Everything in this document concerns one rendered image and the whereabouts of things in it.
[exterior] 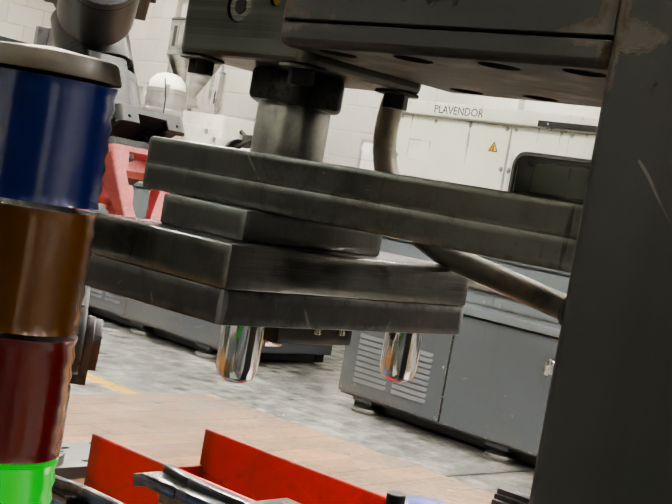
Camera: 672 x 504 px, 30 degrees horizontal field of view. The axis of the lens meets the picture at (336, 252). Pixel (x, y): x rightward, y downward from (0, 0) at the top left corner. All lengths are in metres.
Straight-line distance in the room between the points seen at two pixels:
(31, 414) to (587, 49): 0.23
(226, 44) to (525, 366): 5.45
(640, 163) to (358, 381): 6.29
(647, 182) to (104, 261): 0.28
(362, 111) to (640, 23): 9.24
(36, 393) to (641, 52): 0.23
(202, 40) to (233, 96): 10.21
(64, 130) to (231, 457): 0.70
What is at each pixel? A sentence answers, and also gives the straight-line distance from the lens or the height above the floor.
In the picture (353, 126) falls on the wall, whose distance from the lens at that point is 9.72.
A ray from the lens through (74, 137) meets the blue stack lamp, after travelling 0.34.
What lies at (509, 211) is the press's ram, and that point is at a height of 1.18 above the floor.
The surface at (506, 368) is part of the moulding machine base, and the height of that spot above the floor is 0.45.
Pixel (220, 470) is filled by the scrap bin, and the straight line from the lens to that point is 1.03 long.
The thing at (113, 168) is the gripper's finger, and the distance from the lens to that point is 0.90.
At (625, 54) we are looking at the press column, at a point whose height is 1.24.
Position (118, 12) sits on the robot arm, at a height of 1.27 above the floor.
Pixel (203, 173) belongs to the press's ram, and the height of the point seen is 1.17.
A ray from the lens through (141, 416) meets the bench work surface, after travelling 1.34.
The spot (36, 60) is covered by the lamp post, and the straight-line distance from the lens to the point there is 0.34.
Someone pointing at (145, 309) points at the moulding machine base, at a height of 0.18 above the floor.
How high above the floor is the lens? 1.17
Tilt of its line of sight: 3 degrees down
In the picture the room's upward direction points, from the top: 10 degrees clockwise
